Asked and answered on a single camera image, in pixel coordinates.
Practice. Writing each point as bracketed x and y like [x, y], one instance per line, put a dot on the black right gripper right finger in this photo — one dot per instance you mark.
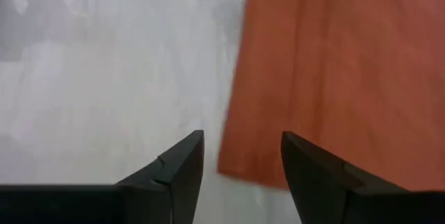
[320, 189]

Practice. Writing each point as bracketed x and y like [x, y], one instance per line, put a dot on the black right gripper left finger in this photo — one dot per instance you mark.
[180, 182]

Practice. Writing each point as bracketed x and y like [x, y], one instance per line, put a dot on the orange towel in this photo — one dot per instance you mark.
[347, 78]

